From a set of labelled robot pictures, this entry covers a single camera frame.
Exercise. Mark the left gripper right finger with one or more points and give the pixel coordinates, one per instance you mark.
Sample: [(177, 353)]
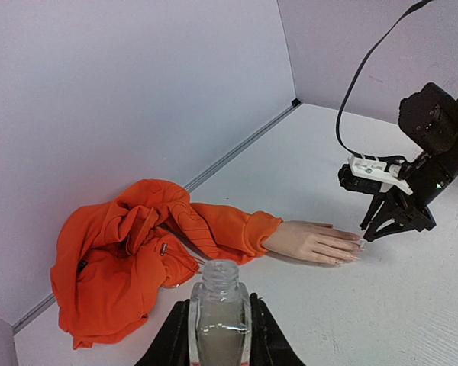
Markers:
[(269, 347)]

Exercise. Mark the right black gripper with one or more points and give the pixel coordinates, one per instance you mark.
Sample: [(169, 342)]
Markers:
[(403, 215)]

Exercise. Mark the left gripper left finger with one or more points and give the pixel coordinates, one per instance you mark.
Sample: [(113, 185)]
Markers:
[(170, 347)]

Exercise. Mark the clear nail polish bottle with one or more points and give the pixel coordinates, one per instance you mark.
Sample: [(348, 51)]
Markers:
[(219, 319)]

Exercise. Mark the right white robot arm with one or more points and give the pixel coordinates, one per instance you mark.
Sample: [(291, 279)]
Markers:
[(430, 119)]

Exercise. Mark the mannequin hand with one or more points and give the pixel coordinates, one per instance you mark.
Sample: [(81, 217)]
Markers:
[(317, 243)]

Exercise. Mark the orange crumpled garment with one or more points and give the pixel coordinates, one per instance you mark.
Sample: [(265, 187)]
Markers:
[(112, 258)]

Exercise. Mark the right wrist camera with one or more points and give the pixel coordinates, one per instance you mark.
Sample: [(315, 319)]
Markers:
[(372, 176)]

